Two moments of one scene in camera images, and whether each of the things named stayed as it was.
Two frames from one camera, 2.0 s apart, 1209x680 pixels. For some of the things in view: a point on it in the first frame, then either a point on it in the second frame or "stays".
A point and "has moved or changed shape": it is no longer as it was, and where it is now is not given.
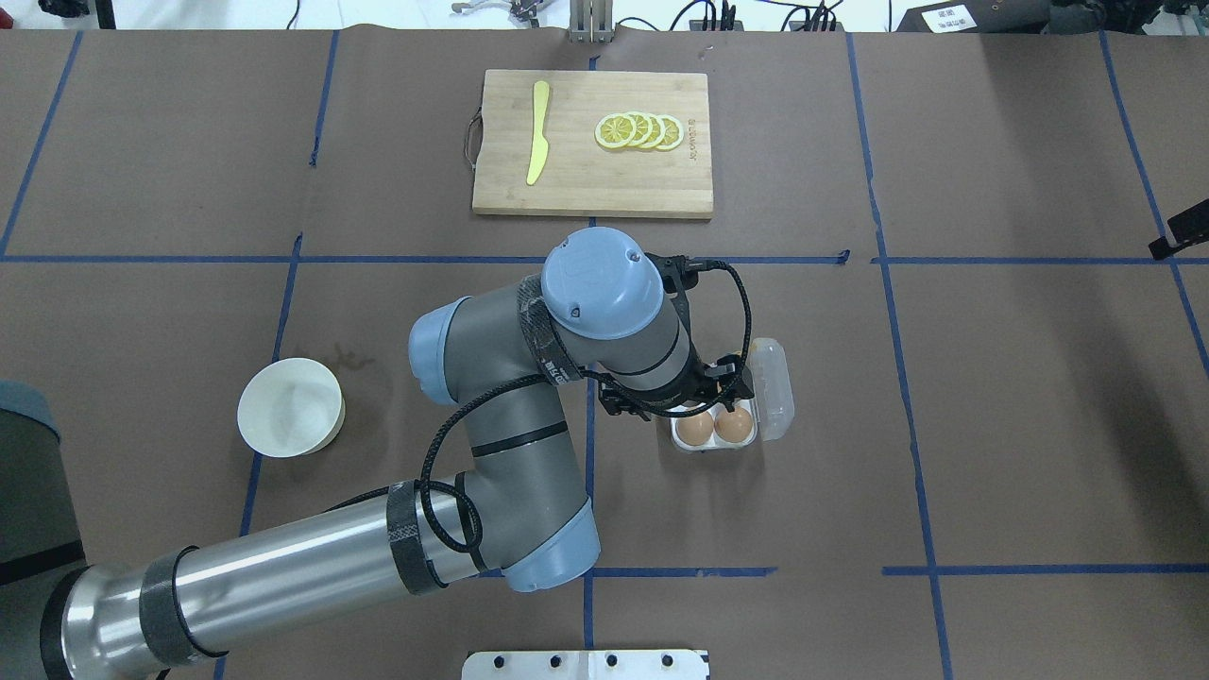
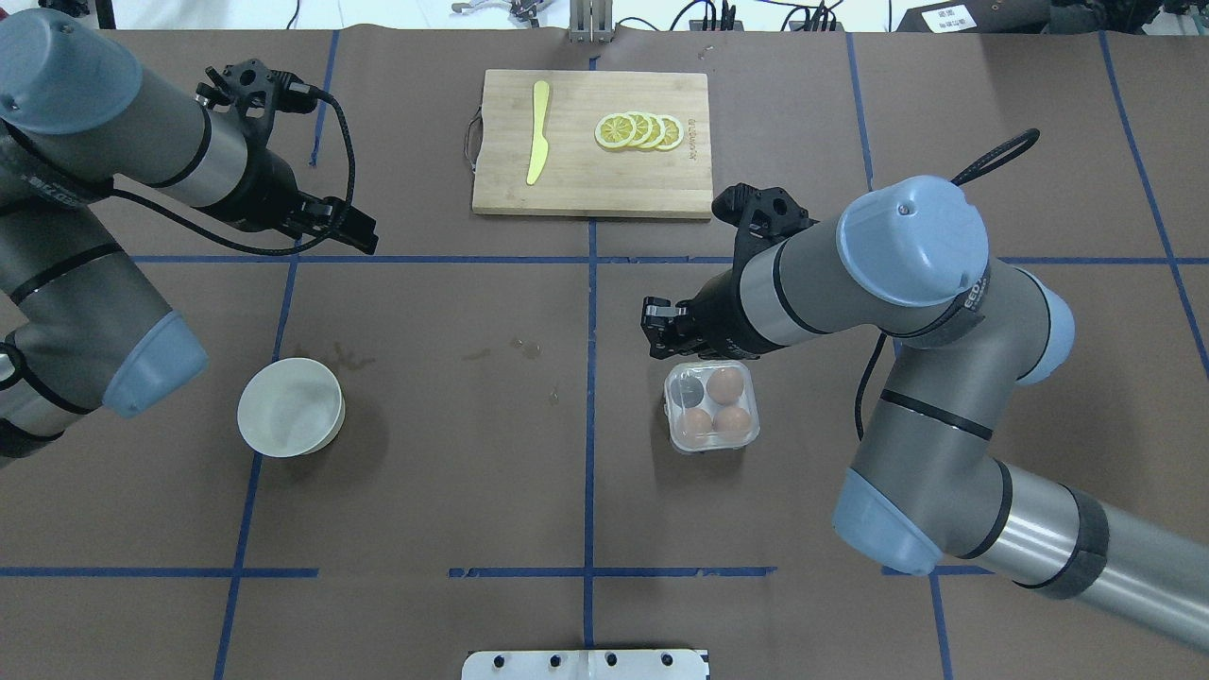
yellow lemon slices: (639, 129) stays
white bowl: (291, 408) stays
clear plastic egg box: (773, 416) has moved or changed shape
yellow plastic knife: (540, 147) stays
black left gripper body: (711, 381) -> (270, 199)
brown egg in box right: (733, 427) stays
